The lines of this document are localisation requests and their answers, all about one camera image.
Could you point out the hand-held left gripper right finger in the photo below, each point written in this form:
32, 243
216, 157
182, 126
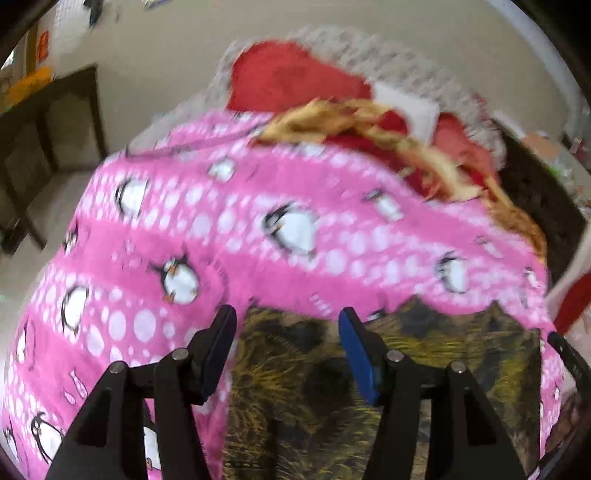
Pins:
360, 360

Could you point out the red ruffled pillow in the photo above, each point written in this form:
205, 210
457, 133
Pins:
286, 74
466, 145

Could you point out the brown patterned cloth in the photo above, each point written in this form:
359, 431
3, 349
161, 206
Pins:
565, 424

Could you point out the gold and red blanket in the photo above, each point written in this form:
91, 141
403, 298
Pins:
323, 122

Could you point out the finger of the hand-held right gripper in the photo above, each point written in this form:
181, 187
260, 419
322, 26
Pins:
572, 362

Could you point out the red cloth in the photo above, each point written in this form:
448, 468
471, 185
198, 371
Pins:
577, 309

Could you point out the pink penguin blanket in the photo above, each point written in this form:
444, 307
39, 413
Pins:
231, 184

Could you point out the dark wooden table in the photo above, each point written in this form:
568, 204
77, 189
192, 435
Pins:
69, 87

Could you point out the grey floral bedsheet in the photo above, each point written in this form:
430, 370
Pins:
392, 60

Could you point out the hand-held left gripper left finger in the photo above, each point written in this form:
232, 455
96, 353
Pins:
217, 350

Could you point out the orange bag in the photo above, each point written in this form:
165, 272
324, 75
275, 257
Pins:
30, 85

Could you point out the white pillow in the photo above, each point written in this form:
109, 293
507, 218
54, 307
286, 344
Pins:
411, 108

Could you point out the dark floral patterned shirt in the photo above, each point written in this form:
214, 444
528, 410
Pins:
415, 360

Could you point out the red wall sticker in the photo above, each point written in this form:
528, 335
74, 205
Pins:
43, 46

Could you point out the cardboard piece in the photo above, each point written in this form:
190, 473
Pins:
540, 144

